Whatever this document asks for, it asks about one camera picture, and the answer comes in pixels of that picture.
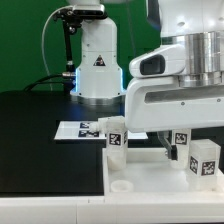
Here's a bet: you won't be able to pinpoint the grey camera cable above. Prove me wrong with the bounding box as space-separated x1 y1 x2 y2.
41 6 64 92

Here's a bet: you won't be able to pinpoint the black cables on table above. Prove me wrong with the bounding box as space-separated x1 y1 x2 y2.
23 72 77 93

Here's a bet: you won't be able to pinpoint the white square tabletop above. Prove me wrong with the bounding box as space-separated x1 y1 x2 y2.
101 147 224 196

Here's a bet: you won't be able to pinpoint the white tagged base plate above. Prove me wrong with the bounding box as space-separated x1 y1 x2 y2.
53 121 149 141

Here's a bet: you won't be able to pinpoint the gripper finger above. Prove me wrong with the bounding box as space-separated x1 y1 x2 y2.
157 131 178 160

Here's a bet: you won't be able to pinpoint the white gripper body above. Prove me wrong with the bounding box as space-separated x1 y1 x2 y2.
125 77 224 132

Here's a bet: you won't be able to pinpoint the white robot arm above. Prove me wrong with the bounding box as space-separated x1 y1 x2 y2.
67 0 224 132

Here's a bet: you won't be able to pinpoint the white front fence bar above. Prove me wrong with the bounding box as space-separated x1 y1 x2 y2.
0 197 224 224

